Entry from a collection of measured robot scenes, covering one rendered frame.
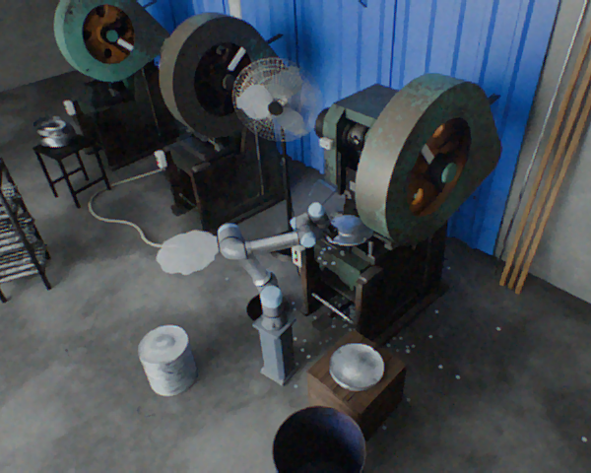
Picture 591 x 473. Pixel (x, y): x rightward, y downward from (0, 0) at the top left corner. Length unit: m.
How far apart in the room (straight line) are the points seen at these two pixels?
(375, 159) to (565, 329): 2.04
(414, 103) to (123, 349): 2.45
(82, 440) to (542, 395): 2.66
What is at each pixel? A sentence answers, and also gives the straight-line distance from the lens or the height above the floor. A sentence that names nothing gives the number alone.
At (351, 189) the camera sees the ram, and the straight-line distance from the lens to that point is 2.83.
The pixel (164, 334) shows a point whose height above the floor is 0.31.
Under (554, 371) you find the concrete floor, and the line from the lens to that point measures 3.47.
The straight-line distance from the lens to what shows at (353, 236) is 2.89.
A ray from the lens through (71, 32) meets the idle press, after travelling 4.97.
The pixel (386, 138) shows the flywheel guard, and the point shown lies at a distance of 2.17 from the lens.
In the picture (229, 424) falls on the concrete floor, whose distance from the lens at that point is 3.05.
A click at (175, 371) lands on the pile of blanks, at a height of 0.20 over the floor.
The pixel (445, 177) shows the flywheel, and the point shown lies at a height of 1.33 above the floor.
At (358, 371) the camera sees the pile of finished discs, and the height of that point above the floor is 0.38.
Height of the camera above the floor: 2.58
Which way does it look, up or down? 39 degrees down
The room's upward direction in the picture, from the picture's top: 4 degrees counter-clockwise
